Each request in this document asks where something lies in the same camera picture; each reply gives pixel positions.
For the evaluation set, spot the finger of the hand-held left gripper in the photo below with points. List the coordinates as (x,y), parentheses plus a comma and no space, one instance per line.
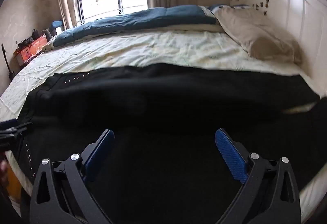
(21,128)

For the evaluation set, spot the beige pillow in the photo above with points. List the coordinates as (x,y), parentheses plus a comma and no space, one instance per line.
(250,32)

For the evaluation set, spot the blue chair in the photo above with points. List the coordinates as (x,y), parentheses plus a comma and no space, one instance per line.
(56,25)

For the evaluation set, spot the black pants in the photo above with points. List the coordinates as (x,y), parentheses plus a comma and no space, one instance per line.
(163,101)

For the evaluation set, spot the blue quilt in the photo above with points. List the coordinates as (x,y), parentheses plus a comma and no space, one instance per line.
(132,20)

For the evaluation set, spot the leaf print bed sheet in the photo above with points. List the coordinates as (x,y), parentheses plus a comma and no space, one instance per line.
(153,47)

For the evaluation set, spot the black stick tool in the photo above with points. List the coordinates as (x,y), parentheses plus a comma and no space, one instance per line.
(6,60)

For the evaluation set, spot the white carved headboard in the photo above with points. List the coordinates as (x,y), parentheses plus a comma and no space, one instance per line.
(288,4)

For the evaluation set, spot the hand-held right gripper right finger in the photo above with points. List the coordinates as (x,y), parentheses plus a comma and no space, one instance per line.
(228,152)

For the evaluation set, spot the red printed box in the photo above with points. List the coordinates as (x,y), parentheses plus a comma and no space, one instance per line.
(32,50)

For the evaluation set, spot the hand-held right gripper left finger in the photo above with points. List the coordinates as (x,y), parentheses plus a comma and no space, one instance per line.
(103,146)

